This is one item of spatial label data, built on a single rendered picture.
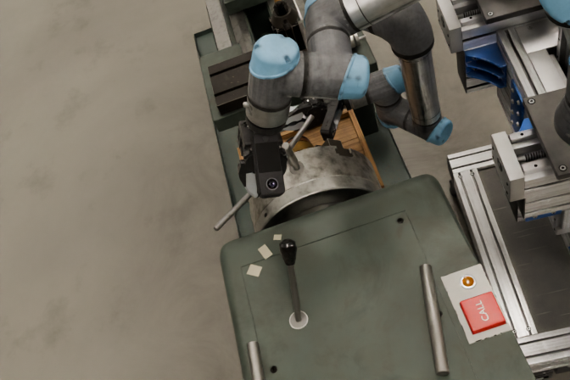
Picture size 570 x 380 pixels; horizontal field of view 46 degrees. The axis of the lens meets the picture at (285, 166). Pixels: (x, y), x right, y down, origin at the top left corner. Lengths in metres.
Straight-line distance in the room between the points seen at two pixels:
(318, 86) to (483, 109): 2.07
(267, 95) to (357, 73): 0.15
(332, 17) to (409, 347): 0.58
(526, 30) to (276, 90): 0.97
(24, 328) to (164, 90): 1.37
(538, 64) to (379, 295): 0.81
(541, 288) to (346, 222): 1.19
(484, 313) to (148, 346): 1.86
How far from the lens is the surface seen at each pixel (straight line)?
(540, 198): 1.66
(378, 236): 1.34
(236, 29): 2.45
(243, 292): 1.35
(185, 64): 3.74
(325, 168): 1.48
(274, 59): 1.06
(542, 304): 2.42
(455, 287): 1.28
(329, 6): 1.19
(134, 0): 4.32
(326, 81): 1.09
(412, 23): 1.49
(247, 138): 1.22
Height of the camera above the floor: 2.42
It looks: 52 degrees down
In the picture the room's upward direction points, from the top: 24 degrees counter-clockwise
